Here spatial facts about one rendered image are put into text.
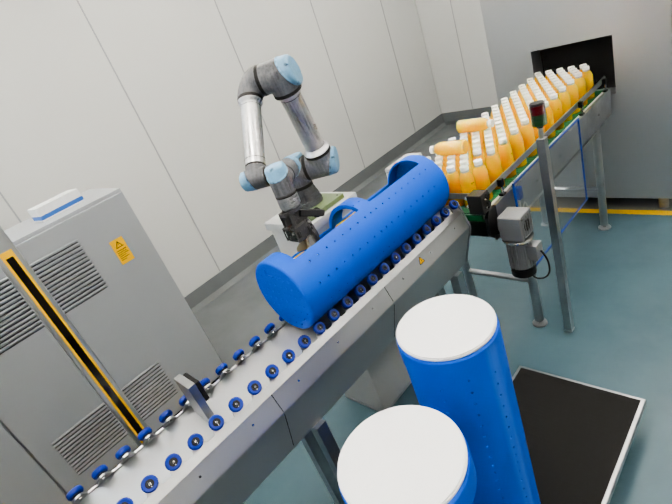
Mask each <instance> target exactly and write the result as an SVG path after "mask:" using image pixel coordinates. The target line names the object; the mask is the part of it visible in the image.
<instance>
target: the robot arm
mask: <svg viewBox="0 0 672 504"><path fill-rule="evenodd" d="M302 82H303V76H302V73H301V70H300V67H299V65H298V64H297V62H296V61H295V60H294V58H293V57H291V56H290V55H287V54H285V55H281V56H276V57H275V58H273V59H270V60H267V61H265V62H262V63H259V64H257V65H253V66H251V67H250V68H249V69H248V70H247V71H246V72H245V73H244V75H243V76H242V78H241V81H240V84H239V87H238V93H237V102H238V106H239V107H240V108H241V118H242V131H243V144H244V157H245V170H246V171H243V172H242V173H240V176H239V182H240V185H241V187H242V188H243V189H244V190H245V191H247V192H250V191H255V190H258V189H262V188H265V187H269V186H270V187H271V189H272V191H273V193H274V196H275V198H276V200H277V203H278V205H279V207H280V209H281V210H282V212H281V213H279V214H278V215H279V217H280V220H281V222H282V224H283V226H284V228H282V230H283V232H284V235H285V237H286V239H287V241H289V240H290V241H292V242H299V244H298V246H297V251H298V252H300V251H303V250H306V249H309V248H310V247H311V246H312V245H314V244H315V243H316V242H318V241H319V240H320V236H319V234H318V232H317V230H316V228H315V227H314V225H313V224H312V222H311V221H310V220H309V218H308V217H312V216H314V217H316V218H318V217H320V216H324V215H325V210H324V209H320V208H318V207H315V208H313V209H310V208H312V207H314V206H316V205H318V204H319V203H320V202H321V201H322V200H323V197H322V194H321V193H320V192H319V190H318V189H317V188H316V186H315V185H314V184H313V181H312V180H315V179H318V178H322V177H326V176H331V175H333V174H336V173H337V172H338V171H339V167H340V163H339V156H338V151H337V149H336V147H335V146H331V147H330V145H329V143H328V142H327V141H325V140H323V139H322V136H321V134H320V132H319V130H318V128H317V126H316V124H315V122H314V119H313V117H312V115H311V113H310V111H309V109H308V107H307V105H306V102H305V100H304V98H303V96H302V94H301V92H300V91H301V89H302V85H301V84H302ZM271 94H273V96H274V98H275V100H277V101H280V102H281V103H282V105H283V107H284V109H285V111H286V113H287V115H288V117H289V119H290V121H291V123H292V125H293V127H294V129H295V131H296V133H297V134H298V136H299V138H300V140H301V142H302V144H303V146H304V148H305V151H304V155H302V153H301V152H296V153H294V154H291V155H290V156H286V157H285V158H283V159H282V160H281V161H279V162H275V163H272V164H269V165H266V160H265V148H264V137H263V125H262V114H261V107H262V105H263V98H264V97H265V96H268V95H271ZM285 232H286V234H287V236H288V238H287V236H286V234H285ZM309 235H310V236H309Z"/></svg>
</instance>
